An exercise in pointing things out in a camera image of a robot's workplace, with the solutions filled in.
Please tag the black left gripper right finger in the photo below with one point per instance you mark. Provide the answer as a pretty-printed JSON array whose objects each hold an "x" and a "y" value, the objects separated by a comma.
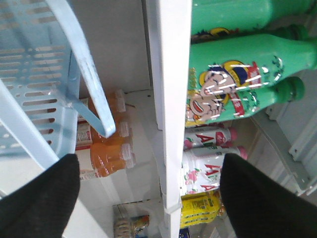
[{"x": 258, "y": 207}]

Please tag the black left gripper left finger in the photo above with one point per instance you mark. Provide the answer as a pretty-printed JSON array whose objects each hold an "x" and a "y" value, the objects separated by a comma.
[{"x": 42, "y": 207}]

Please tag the light blue plastic basket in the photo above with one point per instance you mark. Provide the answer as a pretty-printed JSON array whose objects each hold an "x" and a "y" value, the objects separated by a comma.
[{"x": 47, "y": 79}]

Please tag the yellow pear drink bottle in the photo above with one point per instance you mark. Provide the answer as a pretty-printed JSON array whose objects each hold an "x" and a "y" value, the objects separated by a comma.
[{"x": 201, "y": 208}]

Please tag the white milk drink bottle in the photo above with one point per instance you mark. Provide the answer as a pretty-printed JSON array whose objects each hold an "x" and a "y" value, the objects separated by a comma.
[
  {"x": 209, "y": 136},
  {"x": 201, "y": 168}
]

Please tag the green cartoon tea bottle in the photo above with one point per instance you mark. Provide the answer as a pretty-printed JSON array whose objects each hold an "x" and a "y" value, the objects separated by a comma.
[
  {"x": 244, "y": 15},
  {"x": 227, "y": 78}
]

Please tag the white shelf unit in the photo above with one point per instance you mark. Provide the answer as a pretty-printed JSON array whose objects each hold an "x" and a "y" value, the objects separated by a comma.
[{"x": 143, "y": 47}]

